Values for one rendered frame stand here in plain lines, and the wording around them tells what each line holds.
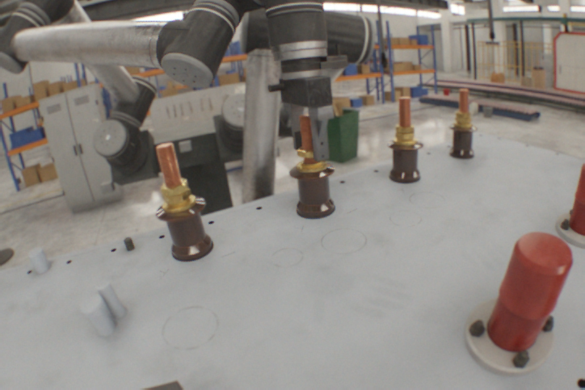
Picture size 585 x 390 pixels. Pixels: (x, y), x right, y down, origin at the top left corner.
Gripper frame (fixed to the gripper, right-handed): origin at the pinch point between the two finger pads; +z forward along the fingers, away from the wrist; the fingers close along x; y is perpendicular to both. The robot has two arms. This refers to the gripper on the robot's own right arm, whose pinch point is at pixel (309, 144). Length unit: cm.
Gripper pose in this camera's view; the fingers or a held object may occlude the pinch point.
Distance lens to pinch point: 60.0
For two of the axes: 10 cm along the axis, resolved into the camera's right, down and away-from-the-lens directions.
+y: -9.2, 2.3, -3.3
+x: 3.9, 2.8, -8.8
